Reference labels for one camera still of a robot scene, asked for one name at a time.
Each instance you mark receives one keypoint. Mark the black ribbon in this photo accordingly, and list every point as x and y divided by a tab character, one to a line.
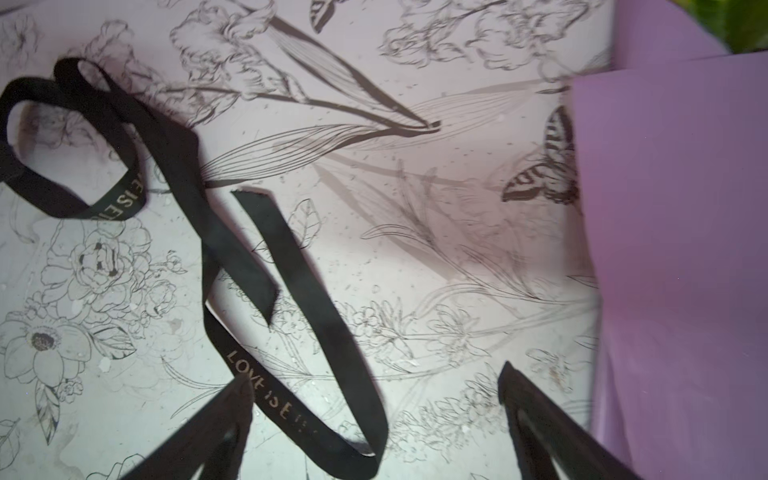
124	122

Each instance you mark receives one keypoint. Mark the pink purple wrapping paper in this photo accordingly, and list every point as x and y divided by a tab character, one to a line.
672	157

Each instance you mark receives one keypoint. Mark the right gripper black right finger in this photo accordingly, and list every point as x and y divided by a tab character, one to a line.
546	440

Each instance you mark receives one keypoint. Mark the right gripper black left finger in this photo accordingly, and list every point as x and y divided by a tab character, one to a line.
211	444

